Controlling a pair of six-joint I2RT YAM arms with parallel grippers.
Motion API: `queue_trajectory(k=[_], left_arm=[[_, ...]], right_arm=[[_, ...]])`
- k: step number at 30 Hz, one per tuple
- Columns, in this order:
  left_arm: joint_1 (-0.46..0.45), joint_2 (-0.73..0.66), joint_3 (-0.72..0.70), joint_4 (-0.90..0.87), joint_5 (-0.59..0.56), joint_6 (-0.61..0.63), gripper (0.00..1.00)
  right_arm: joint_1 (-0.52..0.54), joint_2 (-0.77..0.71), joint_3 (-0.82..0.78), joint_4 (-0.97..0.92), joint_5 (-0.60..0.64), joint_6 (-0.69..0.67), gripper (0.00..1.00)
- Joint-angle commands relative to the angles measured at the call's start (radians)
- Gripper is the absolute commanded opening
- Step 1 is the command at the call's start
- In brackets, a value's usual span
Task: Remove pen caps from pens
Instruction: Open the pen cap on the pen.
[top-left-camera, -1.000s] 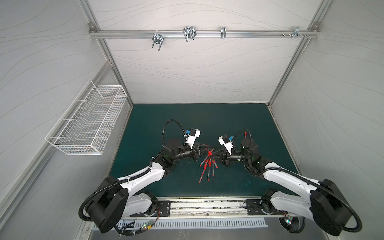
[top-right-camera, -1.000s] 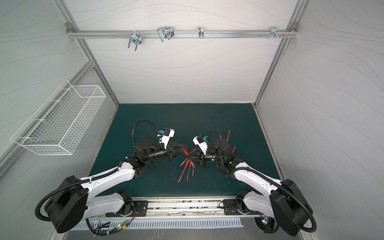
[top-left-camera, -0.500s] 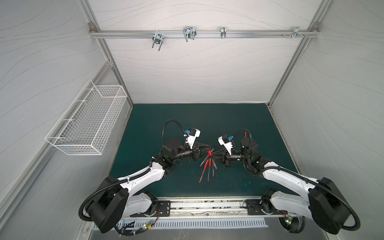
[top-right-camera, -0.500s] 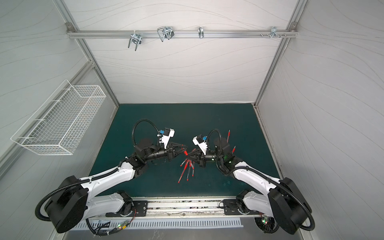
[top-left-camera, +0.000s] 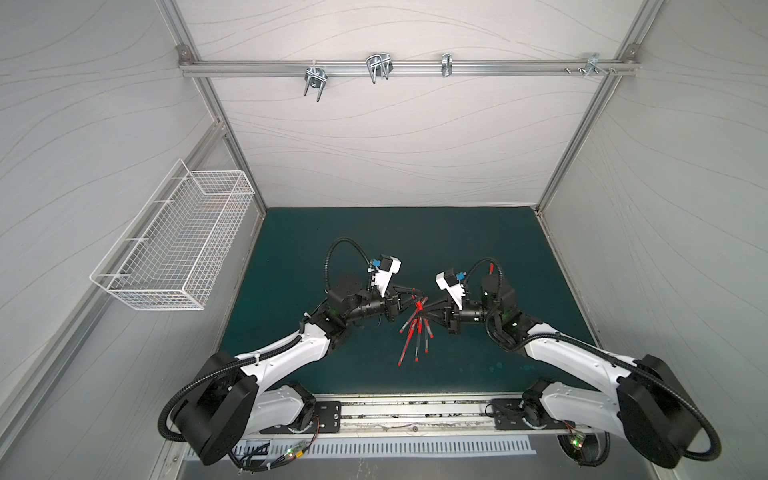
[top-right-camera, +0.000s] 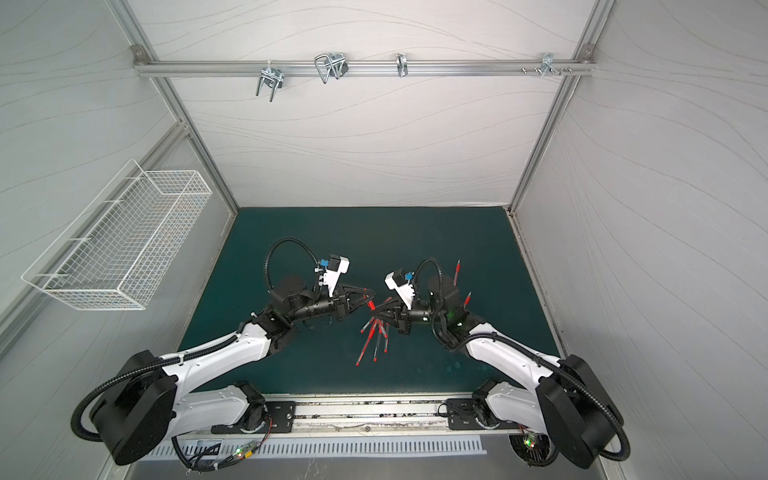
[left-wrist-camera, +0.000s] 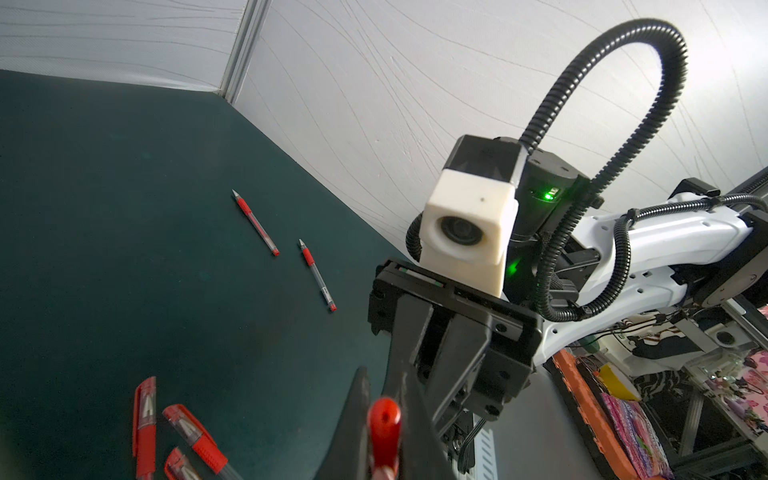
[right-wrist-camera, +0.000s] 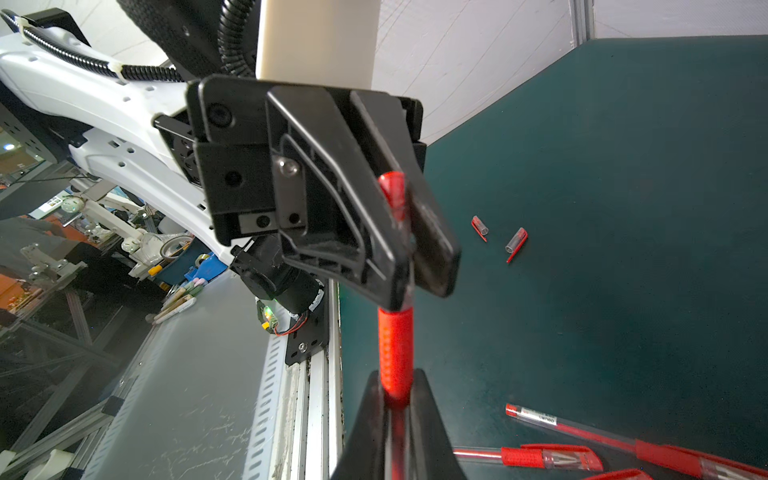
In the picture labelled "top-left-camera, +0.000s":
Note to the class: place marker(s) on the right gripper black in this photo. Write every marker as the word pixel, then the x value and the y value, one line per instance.
pixel 452 317

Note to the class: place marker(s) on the metal bolt clamp right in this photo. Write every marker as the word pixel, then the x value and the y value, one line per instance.
pixel 592 67

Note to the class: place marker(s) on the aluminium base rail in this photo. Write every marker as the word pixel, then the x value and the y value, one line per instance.
pixel 426 414

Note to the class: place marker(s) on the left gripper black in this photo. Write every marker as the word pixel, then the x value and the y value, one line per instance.
pixel 391 303

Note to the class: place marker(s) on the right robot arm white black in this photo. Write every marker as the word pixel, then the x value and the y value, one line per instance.
pixel 639 400

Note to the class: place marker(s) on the metal u-bolt clamp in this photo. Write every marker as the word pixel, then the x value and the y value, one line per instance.
pixel 316 79
pixel 379 65

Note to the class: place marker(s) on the small metal bracket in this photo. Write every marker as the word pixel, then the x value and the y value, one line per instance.
pixel 446 65

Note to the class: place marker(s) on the white slotted cable duct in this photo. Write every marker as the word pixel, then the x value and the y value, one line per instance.
pixel 420 447

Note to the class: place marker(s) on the white wire basket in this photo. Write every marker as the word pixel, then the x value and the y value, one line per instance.
pixel 169 256

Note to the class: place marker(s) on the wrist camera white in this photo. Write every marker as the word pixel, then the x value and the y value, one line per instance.
pixel 453 284
pixel 383 269

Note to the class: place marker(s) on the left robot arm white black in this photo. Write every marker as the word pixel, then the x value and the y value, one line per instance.
pixel 232 396

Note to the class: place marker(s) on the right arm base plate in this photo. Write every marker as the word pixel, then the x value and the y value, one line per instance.
pixel 517 414

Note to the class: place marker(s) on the aluminium crossbar rail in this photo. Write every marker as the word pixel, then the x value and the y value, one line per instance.
pixel 401 68

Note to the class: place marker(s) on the metal U-bolt clamp middle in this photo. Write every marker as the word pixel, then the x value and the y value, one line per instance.
pixel 379 65

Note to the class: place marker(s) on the green table mat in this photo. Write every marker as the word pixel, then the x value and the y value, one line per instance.
pixel 299 249

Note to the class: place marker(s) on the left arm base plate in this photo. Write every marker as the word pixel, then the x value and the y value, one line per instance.
pixel 322 416

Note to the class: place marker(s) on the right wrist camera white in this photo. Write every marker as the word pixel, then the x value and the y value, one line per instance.
pixel 453 284

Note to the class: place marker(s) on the metal U-bolt clamp left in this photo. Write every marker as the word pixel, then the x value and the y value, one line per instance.
pixel 316 79

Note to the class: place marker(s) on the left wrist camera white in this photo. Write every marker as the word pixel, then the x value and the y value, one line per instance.
pixel 383 269

